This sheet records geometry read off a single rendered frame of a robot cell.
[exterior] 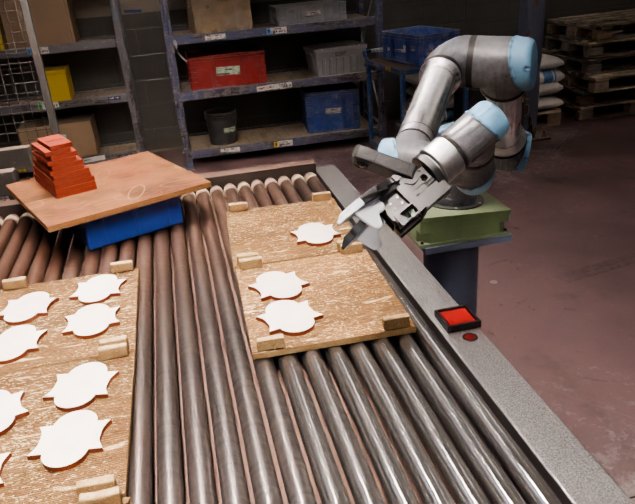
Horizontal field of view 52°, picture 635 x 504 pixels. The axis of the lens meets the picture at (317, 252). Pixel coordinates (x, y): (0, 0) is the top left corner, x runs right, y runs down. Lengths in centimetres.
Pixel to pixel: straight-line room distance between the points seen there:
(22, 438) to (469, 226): 127
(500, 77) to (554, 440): 79
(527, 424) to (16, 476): 85
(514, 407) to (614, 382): 173
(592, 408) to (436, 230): 117
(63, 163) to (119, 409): 103
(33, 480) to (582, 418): 204
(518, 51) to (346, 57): 448
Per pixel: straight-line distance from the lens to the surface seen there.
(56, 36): 596
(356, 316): 145
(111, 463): 117
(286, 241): 183
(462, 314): 147
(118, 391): 133
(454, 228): 192
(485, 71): 155
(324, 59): 590
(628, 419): 277
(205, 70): 575
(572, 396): 283
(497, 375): 131
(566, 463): 115
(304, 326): 140
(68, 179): 214
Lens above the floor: 168
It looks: 25 degrees down
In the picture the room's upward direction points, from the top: 4 degrees counter-clockwise
